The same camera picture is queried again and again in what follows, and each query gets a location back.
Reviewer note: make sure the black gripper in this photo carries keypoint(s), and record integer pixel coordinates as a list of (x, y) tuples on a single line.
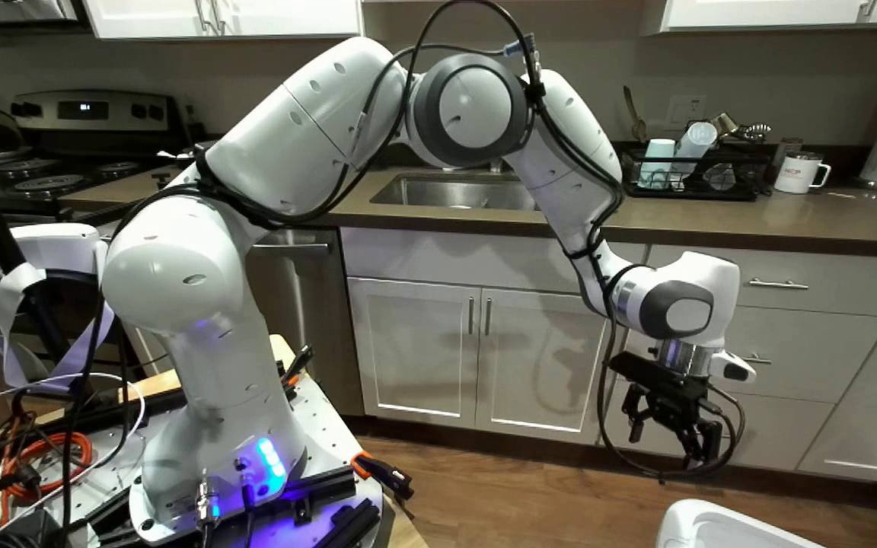
[(670, 403)]

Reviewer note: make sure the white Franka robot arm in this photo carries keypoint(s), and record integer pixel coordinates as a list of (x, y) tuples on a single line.
[(184, 275)]

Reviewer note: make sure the white trash bin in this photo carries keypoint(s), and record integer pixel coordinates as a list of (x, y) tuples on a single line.
[(723, 527)]

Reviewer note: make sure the white deep drawer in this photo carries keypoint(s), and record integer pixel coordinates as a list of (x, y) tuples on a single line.
[(814, 353), (777, 438)]

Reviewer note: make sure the white base cabinet door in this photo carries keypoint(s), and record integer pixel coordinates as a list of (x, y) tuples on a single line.
[(548, 367), (411, 344)]

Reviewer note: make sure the white tall cabinet door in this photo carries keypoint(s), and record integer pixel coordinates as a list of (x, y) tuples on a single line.
[(876, 407)]

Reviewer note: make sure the white shallow drawer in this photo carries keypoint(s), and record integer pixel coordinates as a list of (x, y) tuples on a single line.
[(866, 287)]

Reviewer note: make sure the black dish rack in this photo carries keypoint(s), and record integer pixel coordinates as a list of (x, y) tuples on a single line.
[(702, 182)]

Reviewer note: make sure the teal white container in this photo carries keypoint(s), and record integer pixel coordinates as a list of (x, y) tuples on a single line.
[(658, 162)]

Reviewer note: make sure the white sink front panel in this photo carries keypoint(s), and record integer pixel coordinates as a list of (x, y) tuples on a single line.
[(458, 261)]

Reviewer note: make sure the white mug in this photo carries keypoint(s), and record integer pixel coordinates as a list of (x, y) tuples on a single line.
[(797, 175)]

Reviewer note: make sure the orange black clamp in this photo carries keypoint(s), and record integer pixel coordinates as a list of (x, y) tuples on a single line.
[(296, 374), (381, 474)]

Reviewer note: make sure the clear plastic container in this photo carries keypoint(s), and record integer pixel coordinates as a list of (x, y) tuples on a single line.
[(699, 142)]

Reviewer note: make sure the silver metal kitchenware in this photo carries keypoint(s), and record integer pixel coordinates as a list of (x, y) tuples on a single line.
[(744, 130)]

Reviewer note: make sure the black kitchen utensil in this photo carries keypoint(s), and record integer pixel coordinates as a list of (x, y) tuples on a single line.
[(634, 114)]

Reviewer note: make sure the stainless steel sink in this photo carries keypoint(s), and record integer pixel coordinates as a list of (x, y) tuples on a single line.
[(450, 193)]

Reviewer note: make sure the silver robot mounting plate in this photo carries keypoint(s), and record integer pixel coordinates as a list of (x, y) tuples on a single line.
[(326, 427)]

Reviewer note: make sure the stainless dishwasher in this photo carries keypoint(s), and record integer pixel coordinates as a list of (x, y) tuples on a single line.
[(318, 316)]

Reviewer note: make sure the wooden base board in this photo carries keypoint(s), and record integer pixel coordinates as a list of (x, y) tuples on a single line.
[(160, 385)]

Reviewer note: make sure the black gas stove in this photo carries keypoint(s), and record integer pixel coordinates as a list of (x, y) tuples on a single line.
[(83, 111)]

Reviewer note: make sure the dark range hood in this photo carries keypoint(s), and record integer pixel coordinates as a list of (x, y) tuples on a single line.
[(13, 11)]

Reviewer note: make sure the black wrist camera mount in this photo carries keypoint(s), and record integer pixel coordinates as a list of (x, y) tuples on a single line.
[(657, 371)]

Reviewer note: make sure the black aluminium rail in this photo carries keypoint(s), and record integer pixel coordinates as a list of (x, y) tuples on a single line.
[(352, 526), (306, 487)]

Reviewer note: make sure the white wall cabinet door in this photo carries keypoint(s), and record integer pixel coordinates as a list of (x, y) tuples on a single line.
[(151, 17), (275, 17), (761, 14)]

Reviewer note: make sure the white curved frame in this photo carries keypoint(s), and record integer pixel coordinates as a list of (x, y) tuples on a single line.
[(43, 246)]

